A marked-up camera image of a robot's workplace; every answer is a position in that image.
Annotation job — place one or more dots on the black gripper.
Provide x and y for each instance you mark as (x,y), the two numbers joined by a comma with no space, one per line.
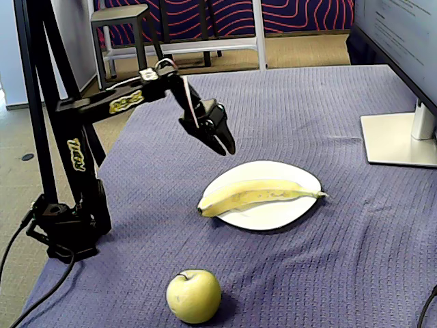
(209,127)

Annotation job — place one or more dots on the yellow banana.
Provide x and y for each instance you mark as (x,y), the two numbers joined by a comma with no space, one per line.
(246,196)

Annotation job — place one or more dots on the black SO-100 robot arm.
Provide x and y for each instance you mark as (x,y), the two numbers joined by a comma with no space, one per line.
(102,104)

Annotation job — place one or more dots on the white plate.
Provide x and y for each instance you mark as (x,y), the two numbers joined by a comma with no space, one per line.
(266,218)

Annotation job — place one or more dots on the blue textured table cloth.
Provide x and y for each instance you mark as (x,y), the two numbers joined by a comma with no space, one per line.
(307,112)

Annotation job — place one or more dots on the purple backdrop with red lines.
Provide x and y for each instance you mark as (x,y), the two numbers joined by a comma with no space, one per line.
(300,15)

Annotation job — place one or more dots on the green apple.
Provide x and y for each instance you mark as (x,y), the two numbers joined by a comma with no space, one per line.
(193,295)

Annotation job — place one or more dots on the grey stool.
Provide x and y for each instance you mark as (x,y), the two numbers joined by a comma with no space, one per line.
(119,15)

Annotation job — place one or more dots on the silver monitor stand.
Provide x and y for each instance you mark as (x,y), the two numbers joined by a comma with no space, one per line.
(389,140)

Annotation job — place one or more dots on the black floor disc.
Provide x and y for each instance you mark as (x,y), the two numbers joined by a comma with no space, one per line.
(28,157)

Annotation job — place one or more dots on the computer monitor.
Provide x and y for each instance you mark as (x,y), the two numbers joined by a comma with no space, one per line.
(399,30)

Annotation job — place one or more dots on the white metal table frame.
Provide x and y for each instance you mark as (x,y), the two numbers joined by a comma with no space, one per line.
(211,44)

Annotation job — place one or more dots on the black stool frame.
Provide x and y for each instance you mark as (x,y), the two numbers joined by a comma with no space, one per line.
(166,30)

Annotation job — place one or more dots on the black camera stand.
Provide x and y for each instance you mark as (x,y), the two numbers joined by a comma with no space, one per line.
(37,68)

